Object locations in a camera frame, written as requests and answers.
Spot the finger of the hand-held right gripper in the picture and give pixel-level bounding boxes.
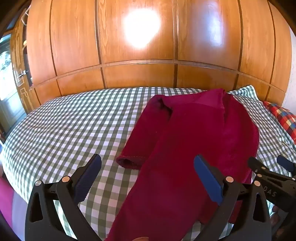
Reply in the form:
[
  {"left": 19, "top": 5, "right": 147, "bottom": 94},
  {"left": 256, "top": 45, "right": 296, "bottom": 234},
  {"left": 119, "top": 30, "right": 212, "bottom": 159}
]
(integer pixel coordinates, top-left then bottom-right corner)
[
  {"left": 248, "top": 157, "right": 270, "bottom": 178},
  {"left": 277, "top": 155, "right": 296, "bottom": 174}
]

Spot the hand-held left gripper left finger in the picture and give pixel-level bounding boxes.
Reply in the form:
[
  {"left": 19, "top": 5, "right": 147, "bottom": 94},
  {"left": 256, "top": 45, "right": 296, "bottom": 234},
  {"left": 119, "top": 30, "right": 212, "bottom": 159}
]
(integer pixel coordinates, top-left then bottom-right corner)
[{"left": 25, "top": 153, "right": 102, "bottom": 241}]

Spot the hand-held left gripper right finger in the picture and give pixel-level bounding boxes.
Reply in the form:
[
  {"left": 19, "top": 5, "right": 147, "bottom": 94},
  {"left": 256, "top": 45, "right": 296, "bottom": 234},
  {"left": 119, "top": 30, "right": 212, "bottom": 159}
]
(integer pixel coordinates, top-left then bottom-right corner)
[{"left": 194, "top": 155, "right": 271, "bottom": 241}]

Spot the dark red sweater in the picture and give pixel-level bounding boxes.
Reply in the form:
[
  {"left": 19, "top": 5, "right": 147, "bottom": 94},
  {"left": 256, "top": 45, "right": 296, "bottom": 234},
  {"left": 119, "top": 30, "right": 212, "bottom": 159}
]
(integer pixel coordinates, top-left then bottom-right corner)
[{"left": 105, "top": 88, "right": 259, "bottom": 241}]

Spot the person's right hand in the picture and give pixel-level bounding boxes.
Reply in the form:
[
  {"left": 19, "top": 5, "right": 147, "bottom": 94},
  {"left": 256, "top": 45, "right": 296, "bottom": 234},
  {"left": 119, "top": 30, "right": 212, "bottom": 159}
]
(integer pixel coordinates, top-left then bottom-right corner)
[{"left": 270, "top": 206, "right": 284, "bottom": 235}]

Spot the multicoloured checked pillow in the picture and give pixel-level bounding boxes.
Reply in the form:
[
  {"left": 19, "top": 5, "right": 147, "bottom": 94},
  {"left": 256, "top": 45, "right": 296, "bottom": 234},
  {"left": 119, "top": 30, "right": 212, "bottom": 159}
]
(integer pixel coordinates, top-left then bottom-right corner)
[{"left": 262, "top": 101, "right": 296, "bottom": 143}]

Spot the green checked bed sheet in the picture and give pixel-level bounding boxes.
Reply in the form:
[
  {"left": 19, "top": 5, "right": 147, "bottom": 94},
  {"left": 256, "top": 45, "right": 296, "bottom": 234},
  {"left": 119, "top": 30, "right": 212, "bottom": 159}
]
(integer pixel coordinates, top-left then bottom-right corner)
[{"left": 0, "top": 85, "right": 296, "bottom": 241}]

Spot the purple bed cover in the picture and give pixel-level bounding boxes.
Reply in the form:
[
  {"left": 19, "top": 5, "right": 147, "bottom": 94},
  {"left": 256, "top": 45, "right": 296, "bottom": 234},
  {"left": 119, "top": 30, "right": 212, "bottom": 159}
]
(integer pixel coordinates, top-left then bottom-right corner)
[{"left": 0, "top": 176, "right": 30, "bottom": 241}]

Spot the carved wooden door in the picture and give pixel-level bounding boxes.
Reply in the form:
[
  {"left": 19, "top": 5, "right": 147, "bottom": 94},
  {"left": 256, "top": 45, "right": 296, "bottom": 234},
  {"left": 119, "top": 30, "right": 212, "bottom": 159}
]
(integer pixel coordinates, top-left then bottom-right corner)
[{"left": 10, "top": 22, "right": 35, "bottom": 115}]

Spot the wooden wardrobe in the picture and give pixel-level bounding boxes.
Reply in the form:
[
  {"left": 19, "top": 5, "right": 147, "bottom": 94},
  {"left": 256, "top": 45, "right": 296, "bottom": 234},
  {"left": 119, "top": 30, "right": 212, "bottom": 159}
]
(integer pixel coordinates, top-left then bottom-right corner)
[{"left": 9, "top": 0, "right": 292, "bottom": 114}]

